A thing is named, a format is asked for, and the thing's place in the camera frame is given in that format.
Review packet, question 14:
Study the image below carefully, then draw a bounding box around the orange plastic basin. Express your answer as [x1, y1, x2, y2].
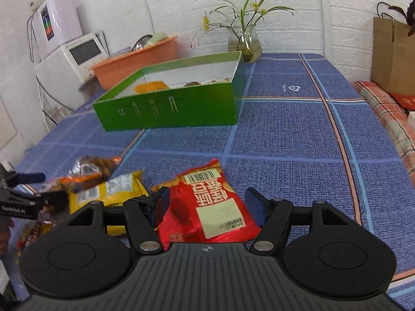
[92, 37, 178, 90]

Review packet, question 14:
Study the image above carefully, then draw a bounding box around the metal plate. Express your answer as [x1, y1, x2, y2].
[132, 34, 153, 51]

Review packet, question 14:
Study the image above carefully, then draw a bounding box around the blue checkered tablecloth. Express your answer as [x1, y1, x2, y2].
[16, 54, 414, 310]

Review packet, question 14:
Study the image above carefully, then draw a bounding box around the white water purifier tank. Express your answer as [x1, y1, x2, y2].
[33, 0, 82, 60]

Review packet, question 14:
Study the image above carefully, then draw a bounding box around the brown paper bag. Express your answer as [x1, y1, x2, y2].
[371, 17, 414, 97]

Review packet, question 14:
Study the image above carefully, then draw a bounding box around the dark purple plant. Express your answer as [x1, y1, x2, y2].
[387, 0, 415, 37]

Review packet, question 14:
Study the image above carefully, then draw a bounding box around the orange brown snack bag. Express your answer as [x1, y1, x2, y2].
[44, 156, 122, 193]

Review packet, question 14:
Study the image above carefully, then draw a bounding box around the glass vase with flowers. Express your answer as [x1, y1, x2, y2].
[190, 0, 295, 63]

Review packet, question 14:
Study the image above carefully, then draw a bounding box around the pale green plate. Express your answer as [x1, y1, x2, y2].
[143, 32, 168, 48]

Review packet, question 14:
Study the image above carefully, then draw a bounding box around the yellow barcode snack bag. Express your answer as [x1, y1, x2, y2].
[67, 169, 150, 237]

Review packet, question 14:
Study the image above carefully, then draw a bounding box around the red plaid cloth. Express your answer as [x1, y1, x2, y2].
[353, 81, 414, 185]

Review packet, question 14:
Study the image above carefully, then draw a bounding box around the white water dispenser machine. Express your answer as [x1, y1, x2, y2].
[34, 33, 108, 111]

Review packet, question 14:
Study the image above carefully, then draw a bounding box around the green cardboard box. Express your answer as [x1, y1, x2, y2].
[93, 51, 245, 131]

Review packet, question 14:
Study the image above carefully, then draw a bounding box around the red snack bag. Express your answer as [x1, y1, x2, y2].
[151, 159, 260, 249]

